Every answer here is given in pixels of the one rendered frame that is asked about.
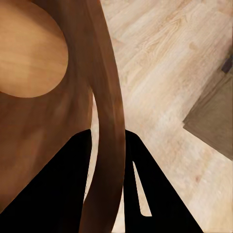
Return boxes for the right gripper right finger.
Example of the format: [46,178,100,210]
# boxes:
[123,130,203,233]

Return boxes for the trash can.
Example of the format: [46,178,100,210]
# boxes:
[0,0,126,233]

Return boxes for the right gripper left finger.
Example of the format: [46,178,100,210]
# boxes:
[0,129,92,233]

